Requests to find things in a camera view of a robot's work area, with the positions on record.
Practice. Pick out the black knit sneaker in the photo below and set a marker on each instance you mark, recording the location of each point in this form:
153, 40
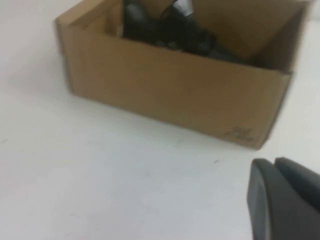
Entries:
160, 32

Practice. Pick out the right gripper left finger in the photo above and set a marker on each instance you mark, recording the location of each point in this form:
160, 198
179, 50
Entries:
270, 205

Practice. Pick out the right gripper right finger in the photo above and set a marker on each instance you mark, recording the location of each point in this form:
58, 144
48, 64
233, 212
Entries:
307, 200

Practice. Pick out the brown cardboard shoe box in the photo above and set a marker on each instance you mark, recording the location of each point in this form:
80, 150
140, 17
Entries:
162, 95

